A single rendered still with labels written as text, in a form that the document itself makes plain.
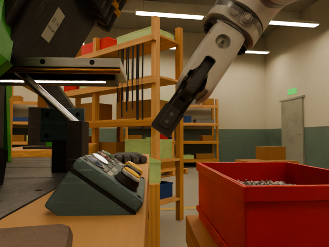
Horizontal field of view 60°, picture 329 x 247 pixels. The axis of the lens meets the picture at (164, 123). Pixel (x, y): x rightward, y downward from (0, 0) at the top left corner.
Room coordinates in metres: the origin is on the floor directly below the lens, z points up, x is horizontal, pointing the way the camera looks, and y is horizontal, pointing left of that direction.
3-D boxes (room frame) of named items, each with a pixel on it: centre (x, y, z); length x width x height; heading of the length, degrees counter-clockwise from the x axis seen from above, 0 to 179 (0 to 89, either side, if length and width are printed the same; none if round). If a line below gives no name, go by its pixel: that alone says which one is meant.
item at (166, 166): (7.47, 0.07, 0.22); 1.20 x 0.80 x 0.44; 139
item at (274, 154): (6.54, -2.32, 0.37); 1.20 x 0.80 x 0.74; 107
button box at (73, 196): (0.36, 0.07, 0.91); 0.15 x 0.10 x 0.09; 3
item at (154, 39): (3.95, 0.83, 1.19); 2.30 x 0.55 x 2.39; 50
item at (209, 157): (9.26, -0.17, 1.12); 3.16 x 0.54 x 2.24; 99
